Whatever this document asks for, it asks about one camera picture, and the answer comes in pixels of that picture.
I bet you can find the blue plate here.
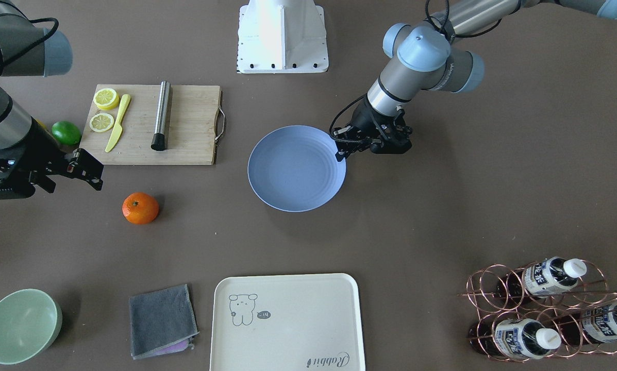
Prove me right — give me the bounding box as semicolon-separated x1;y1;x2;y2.
247;125;347;213

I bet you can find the cream rabbit tray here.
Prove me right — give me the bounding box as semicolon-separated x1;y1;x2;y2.
209;273;366;370

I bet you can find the lemon slice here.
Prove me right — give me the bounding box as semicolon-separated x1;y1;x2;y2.
89;112;115;133
92;88;120;110

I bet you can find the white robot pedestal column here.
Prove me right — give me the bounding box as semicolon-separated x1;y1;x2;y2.
236;1;329;74

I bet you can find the grey folded cloth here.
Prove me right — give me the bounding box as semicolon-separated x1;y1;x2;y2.
128;284;199;361

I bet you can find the wooden cutting board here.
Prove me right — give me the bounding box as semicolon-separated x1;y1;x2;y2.
79;84;222;166

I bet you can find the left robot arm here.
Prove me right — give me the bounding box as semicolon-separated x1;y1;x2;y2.
329;1;538;162

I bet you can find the orange mandarin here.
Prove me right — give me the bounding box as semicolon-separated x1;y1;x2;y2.
122;192;160;225

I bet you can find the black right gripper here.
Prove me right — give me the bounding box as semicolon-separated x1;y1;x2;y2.
0;124;104;200

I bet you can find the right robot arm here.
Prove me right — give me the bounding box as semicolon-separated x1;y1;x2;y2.
0;1;104;200

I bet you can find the yellow plastic knife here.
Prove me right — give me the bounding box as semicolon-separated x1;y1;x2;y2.
104;94;131;153

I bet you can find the tea bottle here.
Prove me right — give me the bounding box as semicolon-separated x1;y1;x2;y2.
468;318;562;361
497;257;587;302
555;301;617;347

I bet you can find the copper wire bottle rack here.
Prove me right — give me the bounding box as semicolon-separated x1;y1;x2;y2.
464;258;617;362

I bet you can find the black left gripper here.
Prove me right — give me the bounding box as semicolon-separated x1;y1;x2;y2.
331;96;413;162

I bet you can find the green lime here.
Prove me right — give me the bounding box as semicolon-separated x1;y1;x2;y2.
51;121;82;146

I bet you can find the steel muddler with black tip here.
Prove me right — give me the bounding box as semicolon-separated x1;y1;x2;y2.
151;80;172;151

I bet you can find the green bowl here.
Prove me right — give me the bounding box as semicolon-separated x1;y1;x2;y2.
0;289;63;365

